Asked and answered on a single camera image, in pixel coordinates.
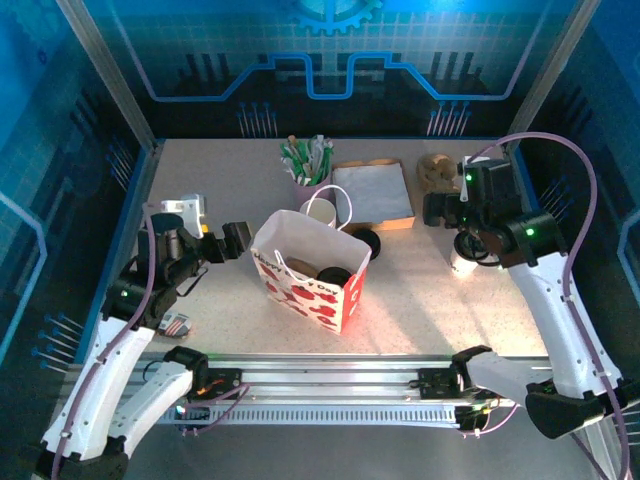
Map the striped printed snack packet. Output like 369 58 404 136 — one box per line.
157 309 193 337

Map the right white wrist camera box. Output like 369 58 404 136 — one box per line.
459 155 476 204

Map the stack of white napkins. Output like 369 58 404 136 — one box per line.
332 157 417 232
333 163 414 224

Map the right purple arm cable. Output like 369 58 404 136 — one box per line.
462 132 631 480

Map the black plastic cup lid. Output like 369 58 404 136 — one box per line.
453 230 501 264
317 266 352 289

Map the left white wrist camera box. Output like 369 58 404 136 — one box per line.
160 193 209 239

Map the brown paper wrapped stirrer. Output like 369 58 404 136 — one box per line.
287 134 304 176

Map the slotted grey cable duct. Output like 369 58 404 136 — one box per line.
159 405 461 427

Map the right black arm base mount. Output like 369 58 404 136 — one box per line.
418 367 481 401

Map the small black circuit board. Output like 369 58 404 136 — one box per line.
172 397 211 432
455 404 494 435

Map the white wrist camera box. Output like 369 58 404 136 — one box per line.
160 193 209 239
459 155 476 204

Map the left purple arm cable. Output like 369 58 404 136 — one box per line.
49 202 251 480

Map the aluminium rail frame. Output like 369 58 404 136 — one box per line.
29 349 634 480

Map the stack of black cup lids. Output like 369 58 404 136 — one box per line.
349 227 382 261

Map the white paper coffee cup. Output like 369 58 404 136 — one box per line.
448 247 481 279

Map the white red printed paper bag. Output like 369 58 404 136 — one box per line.
249 184 374 335

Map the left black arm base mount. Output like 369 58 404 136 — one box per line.
187 367 244 400

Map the green white wrapped straw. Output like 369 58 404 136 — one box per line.
319 139 335 184
299 139 314 184
310 133 326 181
278 143 301 177

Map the stack of pulp cup carriers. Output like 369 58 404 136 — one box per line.
417 152 464 194

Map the pink plastic straw cup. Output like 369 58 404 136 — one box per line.
292 169 332 201

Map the stack of white paper cups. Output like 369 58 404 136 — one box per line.
298 198 339 229

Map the aluminium enclosure post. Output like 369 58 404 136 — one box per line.
502 0 599 151
54 0 164 151

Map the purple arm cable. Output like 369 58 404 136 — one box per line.
462 132 631 480
49 202 251 480

